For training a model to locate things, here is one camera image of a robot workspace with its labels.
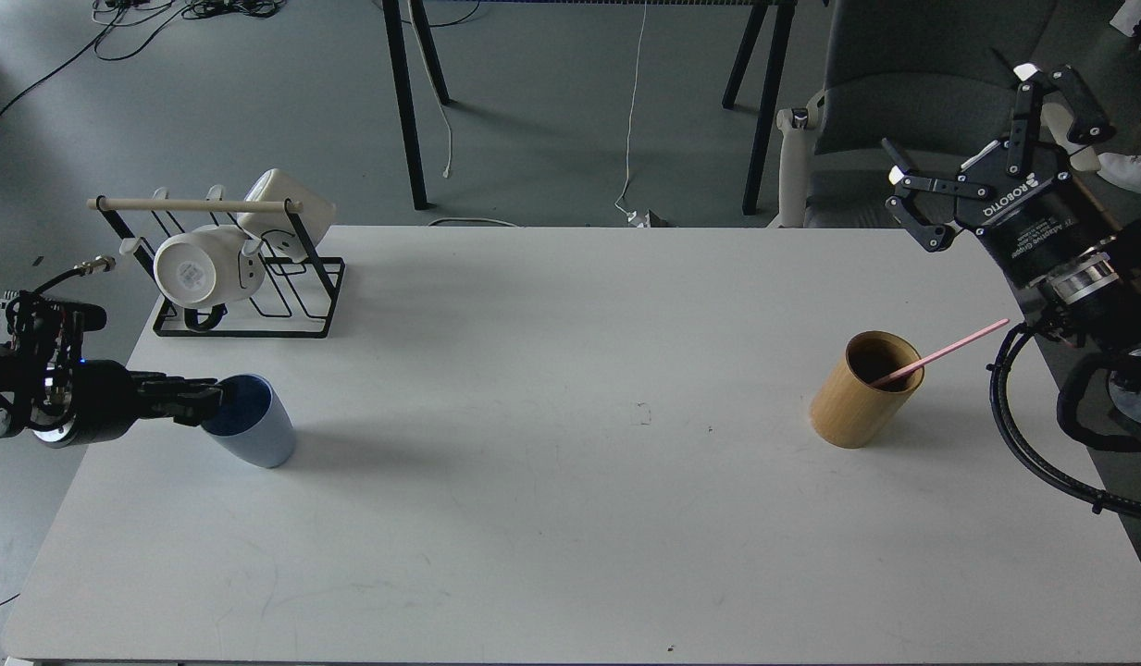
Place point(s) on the black table legs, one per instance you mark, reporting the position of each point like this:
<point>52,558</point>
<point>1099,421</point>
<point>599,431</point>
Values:
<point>396,14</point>
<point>782,27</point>

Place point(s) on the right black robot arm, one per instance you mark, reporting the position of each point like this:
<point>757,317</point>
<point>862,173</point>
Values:
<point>1099,403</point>

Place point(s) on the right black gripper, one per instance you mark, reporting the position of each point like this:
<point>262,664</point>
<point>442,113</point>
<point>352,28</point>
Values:
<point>1028,222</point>

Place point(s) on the bamboo wooden cup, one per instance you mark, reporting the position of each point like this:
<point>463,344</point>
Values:
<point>848,410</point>

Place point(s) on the white mug front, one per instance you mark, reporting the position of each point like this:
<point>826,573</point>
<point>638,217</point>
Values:
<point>209,267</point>

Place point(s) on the pink chopstick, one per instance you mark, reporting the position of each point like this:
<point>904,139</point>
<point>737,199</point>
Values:
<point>908,370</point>

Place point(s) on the black wire mug rack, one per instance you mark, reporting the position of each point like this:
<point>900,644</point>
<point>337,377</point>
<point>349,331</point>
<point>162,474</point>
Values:
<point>297,300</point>

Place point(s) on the white mug rear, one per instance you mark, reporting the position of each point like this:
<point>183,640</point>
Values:
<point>317,214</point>

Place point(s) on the black table legs right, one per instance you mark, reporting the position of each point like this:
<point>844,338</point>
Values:
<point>782,27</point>

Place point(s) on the black table legs left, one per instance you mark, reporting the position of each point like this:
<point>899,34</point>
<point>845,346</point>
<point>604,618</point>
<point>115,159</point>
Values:
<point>396,14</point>

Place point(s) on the white mug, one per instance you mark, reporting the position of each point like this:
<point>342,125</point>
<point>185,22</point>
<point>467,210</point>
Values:
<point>209,267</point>
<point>317,214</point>

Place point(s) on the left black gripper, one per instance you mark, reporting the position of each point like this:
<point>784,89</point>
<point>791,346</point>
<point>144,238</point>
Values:
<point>105,403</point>

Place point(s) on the blue plastic cup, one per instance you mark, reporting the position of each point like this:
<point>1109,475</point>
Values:
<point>252,422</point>

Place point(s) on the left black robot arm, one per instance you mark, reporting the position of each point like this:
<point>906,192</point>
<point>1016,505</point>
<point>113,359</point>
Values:
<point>49,387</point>

